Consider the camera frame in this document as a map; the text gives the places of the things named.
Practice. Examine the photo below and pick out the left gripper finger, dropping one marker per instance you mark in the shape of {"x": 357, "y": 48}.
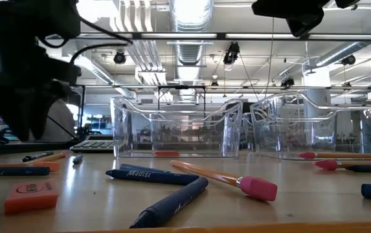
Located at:
{"x": 15, "y": 119}
{"x": 44, "y": 116}

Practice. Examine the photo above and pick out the black pen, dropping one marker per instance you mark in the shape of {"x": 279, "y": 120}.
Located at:
{"x": 38, "y": 156}

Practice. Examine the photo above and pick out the red eraser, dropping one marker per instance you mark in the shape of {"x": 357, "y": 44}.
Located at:
{"x": 166, "y": 153}

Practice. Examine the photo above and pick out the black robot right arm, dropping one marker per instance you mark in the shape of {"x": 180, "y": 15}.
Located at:
{"x": 345, "y": 3}

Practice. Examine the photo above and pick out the grey desk calculator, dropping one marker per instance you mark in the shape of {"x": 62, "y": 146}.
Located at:
{"x": 93, "y": 146}

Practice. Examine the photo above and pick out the black ceiling spotlight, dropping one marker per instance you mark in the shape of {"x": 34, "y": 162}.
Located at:
{"x": 287, "y": 82}
{"x": 119, "y": 57}
{"x": 348, "y": 59}

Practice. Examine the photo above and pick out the orange-red eraser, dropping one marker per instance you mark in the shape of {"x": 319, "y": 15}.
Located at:
{"x": 31, "y": 195}

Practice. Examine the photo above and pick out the long horizontal ceiling beam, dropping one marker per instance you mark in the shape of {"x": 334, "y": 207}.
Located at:
{"x": 269, "y": 87}

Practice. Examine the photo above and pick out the white building column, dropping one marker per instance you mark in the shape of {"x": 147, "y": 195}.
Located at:
{"x": 316, "y": 97}

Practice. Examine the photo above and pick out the black crossbar with lights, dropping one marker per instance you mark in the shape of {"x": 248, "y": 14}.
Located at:
{"x": 185, "y": 36}

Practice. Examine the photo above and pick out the black overhead camera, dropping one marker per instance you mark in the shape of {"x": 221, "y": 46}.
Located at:
{"x": 231, "y": 53}

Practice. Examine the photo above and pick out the silver ventilation duct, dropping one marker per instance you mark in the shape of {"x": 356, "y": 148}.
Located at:
{"x": 190, "y": 19}

